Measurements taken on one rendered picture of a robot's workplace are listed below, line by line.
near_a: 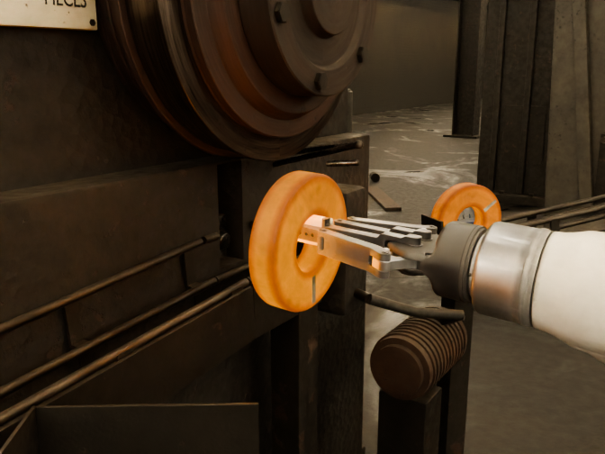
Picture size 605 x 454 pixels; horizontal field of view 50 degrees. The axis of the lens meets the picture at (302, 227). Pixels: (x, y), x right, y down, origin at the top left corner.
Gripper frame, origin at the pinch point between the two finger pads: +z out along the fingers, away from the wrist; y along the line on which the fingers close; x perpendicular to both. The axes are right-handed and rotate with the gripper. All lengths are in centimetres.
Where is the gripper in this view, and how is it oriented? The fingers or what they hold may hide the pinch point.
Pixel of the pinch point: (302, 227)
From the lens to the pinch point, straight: 71.6
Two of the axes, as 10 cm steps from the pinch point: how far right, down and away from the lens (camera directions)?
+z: -8.4, -1.8, 5.2
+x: 0.4, -9.6, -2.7
